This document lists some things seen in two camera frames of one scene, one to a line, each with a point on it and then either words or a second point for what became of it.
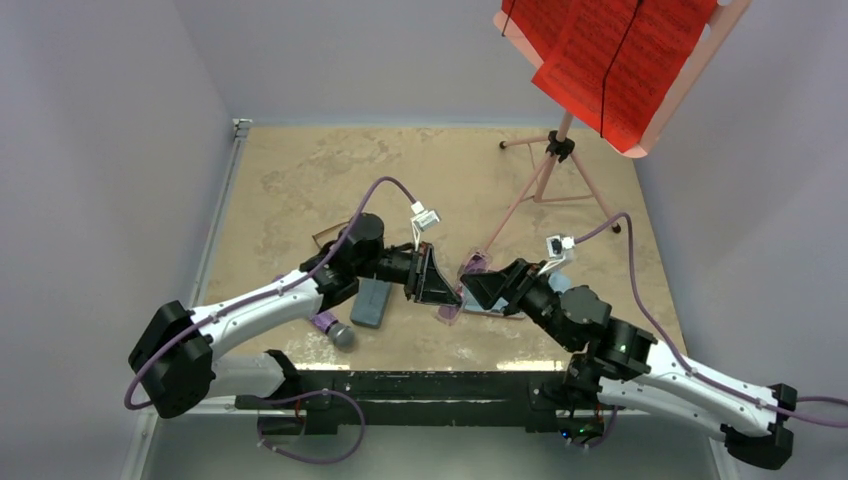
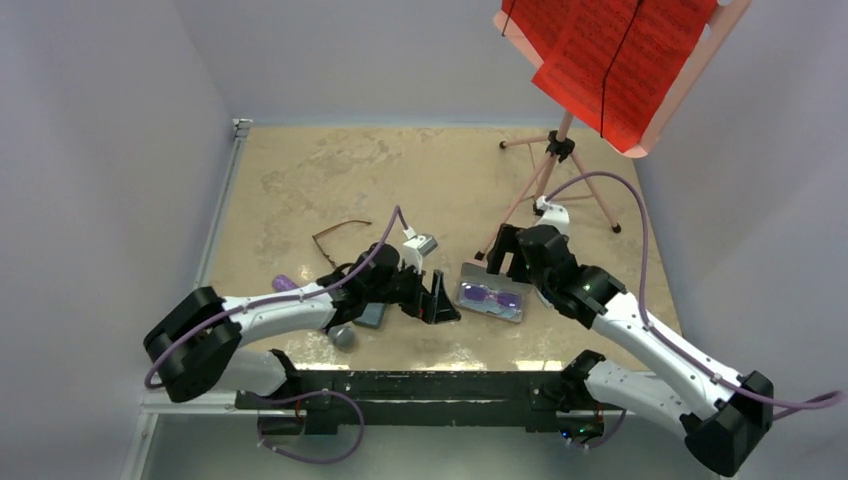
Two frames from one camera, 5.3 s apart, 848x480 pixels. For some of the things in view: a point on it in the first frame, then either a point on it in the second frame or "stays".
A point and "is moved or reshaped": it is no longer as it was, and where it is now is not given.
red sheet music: [613, 62] stays
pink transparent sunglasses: [474, 260] is moved or reshaped
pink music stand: [559, 145] stays
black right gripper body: [522, 285] → [507, 242]
